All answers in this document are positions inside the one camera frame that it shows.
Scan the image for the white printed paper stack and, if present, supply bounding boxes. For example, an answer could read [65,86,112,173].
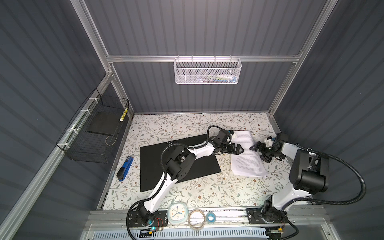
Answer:
[231,131,268,178]

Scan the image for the blue folder black inside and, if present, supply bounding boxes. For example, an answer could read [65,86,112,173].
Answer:
[139,134,222,193]

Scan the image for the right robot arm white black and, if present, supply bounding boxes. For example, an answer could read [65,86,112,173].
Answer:
[246,133,367,240]

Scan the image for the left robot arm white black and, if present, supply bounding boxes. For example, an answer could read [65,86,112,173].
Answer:
[126,125,245,240]

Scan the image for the pens in white basket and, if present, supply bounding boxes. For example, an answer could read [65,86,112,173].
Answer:
[197,75,238,84]

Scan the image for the small blue tape roll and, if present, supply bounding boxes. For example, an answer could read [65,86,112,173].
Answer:
[206,212,217,225]

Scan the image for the clear tape roll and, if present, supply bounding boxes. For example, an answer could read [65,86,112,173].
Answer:
[188,209,207,231]

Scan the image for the mint alarm clock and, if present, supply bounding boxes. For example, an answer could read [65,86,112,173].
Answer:
[167,202,189,225]

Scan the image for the yellow marker pen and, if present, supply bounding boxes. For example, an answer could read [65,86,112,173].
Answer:
[120,108,128,122]

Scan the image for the blue stapler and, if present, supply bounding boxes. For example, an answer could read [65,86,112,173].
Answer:
[117,157,134,182]

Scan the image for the black notebook in basket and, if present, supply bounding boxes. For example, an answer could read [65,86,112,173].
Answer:
[87,112,122,137]

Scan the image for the white wire mesh basket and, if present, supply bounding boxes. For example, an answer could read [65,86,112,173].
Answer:
[173,58,242,85]

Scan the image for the black wire basket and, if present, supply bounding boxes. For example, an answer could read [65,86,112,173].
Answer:
[57,90,130,164]

